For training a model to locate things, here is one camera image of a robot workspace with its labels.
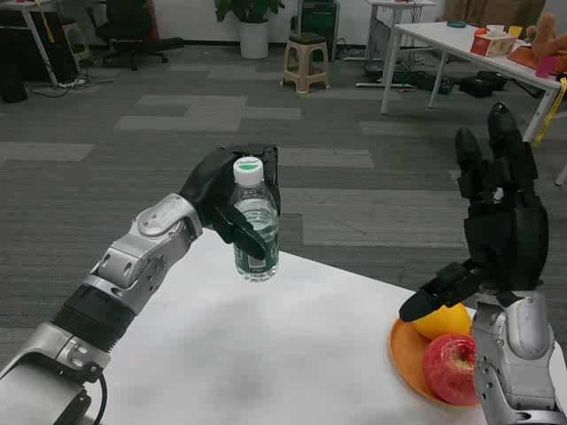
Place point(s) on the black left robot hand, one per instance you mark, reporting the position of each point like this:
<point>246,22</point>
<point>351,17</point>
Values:
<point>208,186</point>

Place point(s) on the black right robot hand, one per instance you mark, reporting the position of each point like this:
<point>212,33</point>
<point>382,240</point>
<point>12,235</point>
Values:
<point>509,239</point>

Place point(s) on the clear water bottle green label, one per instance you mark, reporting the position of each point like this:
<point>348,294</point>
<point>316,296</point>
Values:
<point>256,230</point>

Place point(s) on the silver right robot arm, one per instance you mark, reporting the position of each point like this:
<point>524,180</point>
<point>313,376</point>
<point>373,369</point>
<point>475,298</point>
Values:
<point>514,358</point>

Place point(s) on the yellow orange fruit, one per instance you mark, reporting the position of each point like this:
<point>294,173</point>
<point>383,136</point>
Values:
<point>443,322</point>

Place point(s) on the red apple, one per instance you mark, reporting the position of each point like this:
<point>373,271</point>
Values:
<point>449,369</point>

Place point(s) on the black bag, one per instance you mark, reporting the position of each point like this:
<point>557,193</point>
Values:
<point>483,83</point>

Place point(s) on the orange round plate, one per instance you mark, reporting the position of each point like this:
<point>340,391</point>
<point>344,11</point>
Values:
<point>409,363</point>

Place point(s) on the beige plastic stool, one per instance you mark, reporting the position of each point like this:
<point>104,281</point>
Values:
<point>305,59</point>

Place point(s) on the white power strip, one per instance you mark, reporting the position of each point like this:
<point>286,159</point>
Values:
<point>71,82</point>

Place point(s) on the black office chair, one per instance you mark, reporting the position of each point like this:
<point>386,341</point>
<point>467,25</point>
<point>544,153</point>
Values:
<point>128,33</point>

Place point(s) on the pink plastic cup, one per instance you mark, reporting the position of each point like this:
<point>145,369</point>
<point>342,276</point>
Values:
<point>546,66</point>

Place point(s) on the green potted plant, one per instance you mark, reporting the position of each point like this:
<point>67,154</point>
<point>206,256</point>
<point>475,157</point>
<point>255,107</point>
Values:
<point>248,9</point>

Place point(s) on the small wooden stool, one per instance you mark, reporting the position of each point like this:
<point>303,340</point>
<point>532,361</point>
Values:
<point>77,44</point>

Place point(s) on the red tissue box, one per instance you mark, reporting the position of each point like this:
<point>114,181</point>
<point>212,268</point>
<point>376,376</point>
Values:
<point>492,43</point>

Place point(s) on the white long table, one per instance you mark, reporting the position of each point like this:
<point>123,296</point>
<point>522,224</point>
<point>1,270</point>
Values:
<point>460,48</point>

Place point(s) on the black green cabinet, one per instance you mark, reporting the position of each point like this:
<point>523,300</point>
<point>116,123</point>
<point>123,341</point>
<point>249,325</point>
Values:
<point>318,20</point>

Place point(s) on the orange plush toy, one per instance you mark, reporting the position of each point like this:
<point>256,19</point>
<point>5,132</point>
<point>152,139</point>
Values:
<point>547,37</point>

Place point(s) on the yellow plastic cup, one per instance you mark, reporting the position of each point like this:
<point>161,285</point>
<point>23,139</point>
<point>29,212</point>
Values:
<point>515,31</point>

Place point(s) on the teal round dish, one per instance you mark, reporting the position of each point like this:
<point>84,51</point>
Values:
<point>456,24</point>

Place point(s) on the white desk frame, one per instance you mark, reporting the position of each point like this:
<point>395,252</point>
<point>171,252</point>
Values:
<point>31,35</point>

